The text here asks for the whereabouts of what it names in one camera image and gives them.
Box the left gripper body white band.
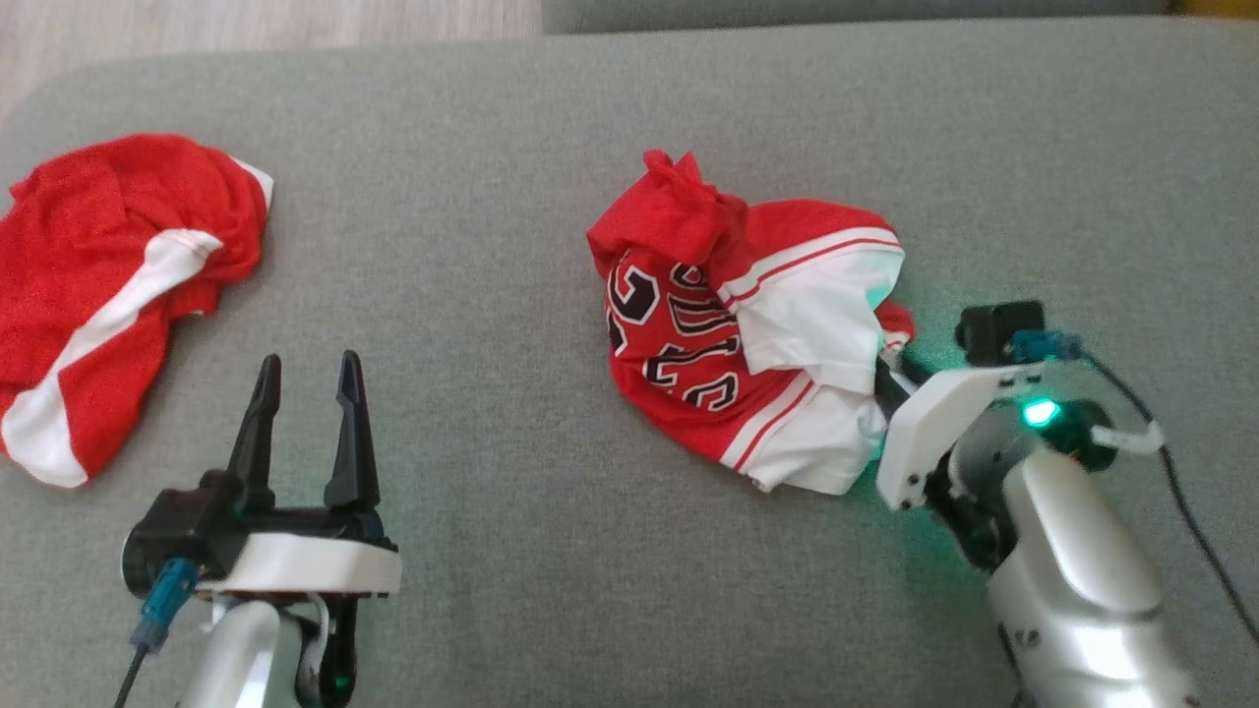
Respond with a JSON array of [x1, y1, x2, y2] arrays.
[[195, 472, 402, 603]]

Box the right blue cable connector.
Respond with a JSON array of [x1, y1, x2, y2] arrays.
[[1008, 330, 1084, 364]]

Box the thin black cable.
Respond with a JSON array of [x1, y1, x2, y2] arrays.
[[1077, 349, 1259, 652], [112, 644, 150, 708]]

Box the grey sofa back cushion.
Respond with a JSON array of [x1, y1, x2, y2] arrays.
[[541, 0, 1173, 36]]

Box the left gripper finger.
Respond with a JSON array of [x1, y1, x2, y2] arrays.
[[227, 354, 283, 512], [324, 349, 383, 512]]

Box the left blue cable connector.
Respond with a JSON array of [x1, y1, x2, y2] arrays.
[[131, 558, 199, 652]]

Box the red jersey with black lettering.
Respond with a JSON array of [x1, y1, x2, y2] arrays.
[[586, 149, 917, 497]]

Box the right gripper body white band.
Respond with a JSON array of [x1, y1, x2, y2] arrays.
[[874, 363, 1049, 512]]

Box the right thin black cable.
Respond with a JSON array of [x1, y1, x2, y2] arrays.
[[1077, 349, 1259, 652]]

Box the white cable tie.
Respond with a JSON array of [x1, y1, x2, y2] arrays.
[[1089, 420, 1168, 456]]

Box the red shorts with white stripe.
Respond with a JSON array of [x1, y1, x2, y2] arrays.
[[0, 133, 275, 490]]

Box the grey sofa seat cushion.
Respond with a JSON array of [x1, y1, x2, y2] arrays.
[[0, 15, 1259, 708]]

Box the left thin black cable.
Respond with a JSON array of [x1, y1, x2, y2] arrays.
[[112, 644, 150, 708]]

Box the blue cable connector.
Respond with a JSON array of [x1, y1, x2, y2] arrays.
[[1008, 330, 1084, 364], [131, 558, 199, 652]]

